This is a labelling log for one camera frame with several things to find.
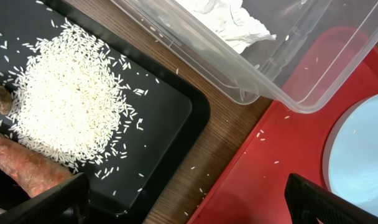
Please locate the clear plastic waste bin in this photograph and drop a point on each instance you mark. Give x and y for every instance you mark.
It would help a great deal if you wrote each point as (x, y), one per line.
(264, 67)

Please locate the black waste tray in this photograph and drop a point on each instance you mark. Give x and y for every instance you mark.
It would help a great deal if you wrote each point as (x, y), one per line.
(167, 121)

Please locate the light blue bowl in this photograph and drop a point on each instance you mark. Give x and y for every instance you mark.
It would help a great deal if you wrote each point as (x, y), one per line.
(350, 156)

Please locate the white paper napkin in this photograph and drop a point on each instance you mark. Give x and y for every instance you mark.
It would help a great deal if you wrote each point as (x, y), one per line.
(229, 21)

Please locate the red plastic serving tray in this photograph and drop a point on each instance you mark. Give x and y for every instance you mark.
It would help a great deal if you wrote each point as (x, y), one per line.
(251, 189)

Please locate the white rice pile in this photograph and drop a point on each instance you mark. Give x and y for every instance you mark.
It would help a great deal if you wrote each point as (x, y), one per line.
(67, 104)

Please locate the brown food scrap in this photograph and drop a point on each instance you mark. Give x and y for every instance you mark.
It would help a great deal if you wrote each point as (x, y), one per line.
(5, 101)

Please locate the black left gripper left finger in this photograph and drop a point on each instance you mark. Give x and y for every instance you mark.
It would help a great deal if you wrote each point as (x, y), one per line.
(67, 201)

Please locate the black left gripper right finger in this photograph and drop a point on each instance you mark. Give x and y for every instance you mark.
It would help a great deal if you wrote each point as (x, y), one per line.
(309, 203)

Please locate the orange carrot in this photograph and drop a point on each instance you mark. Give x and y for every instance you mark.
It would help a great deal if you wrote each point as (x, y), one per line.
(33, 172)

